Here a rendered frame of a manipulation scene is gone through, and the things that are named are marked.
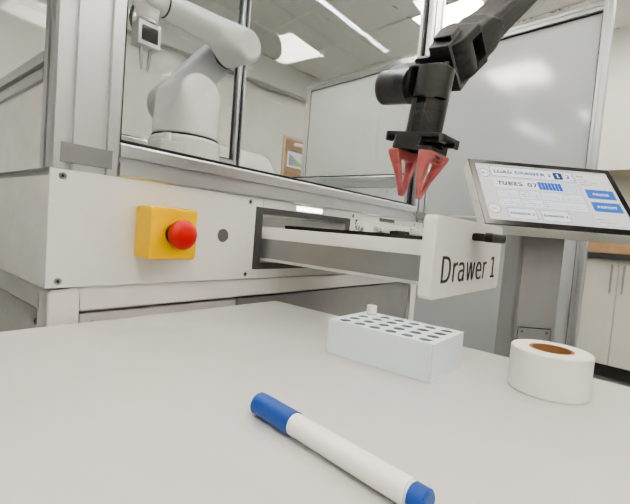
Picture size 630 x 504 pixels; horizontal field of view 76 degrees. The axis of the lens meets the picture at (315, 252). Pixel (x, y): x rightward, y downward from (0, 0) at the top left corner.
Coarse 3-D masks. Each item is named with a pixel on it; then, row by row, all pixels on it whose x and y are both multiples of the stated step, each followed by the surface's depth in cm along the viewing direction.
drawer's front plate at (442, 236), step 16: (432, 224) 52; (448, 224) 54; (464, 224) 59; (480, 224) 64; (432, 240) 52; (448, 240) 55; (464, 240) 59; (432, 256) 51; (448, 256) 55; (464, 256) 60; (480, 256) 65; (496, 256) 72; (432, 272) 52; (448, 272) 56; (464, 272) 60; (480, 272) 66; (496, 272) 73; (432, 288) 52; (448, 288) 56; (464, 288) 61; (480, 288) 67
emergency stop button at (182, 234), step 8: (176, 224) 53; (184, 224) 54; (192, 224) 55; (168, 232) 53; (176, 232) 53; (184, 232) 54; (192, 232) 55; (176, 240) 53; (184, 240) 54; (192, 240) 55; (176, 248) 54; (184, 248) 54
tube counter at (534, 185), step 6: (528, 186) 140; (534, 186) 140; (540, 186) 140; (546, 186) 140; (552, 186) 140; (558, 186) 141; (564, 186) 141; (570, 186) 141; (576, 186) 141; (570, 192) 139; (576, 192) 139
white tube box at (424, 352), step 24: (360, 312) 51; (336, 336) 45; (360, 336) 43; (384, 336) 41; (408, 336) 42; (432, 336) 42; (456, 336) 43; (360, 360) 43; (384, 360) 41; (408, 360) 40; (432, 360) 38; (456, 360) 43
